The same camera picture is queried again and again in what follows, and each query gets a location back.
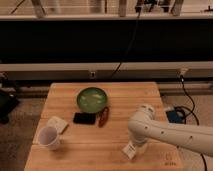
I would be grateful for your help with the clear plastic bottle white label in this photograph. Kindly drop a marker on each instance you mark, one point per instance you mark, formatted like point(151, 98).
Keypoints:
point(131, 150)

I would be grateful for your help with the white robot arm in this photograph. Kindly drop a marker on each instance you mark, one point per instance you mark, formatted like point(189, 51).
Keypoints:
point(142, 125)

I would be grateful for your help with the green ceramic bowl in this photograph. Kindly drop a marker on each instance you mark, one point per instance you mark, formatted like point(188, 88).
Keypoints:
point(92, 100)

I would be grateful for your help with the dark red oblong object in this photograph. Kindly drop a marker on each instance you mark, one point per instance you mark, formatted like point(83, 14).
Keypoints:
point(103, 117)

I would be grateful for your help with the black rectangular phone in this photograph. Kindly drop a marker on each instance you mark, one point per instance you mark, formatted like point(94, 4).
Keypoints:
point(84, 118)

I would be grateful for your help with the white folded sponge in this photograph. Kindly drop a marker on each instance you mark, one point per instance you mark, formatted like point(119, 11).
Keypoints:
point(58, 123)

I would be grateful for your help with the blue box on floor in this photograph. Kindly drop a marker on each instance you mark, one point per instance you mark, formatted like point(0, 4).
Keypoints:
point(175, 116)

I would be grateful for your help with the white plastic cup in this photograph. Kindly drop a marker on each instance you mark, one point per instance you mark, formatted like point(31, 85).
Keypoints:
point(48, 138)

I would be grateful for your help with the black object at left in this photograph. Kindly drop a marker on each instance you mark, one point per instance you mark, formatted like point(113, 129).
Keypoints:
point(7, 103)

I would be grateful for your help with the white wall outlet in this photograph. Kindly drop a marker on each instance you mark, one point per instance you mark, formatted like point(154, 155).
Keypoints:
point(92, 74)

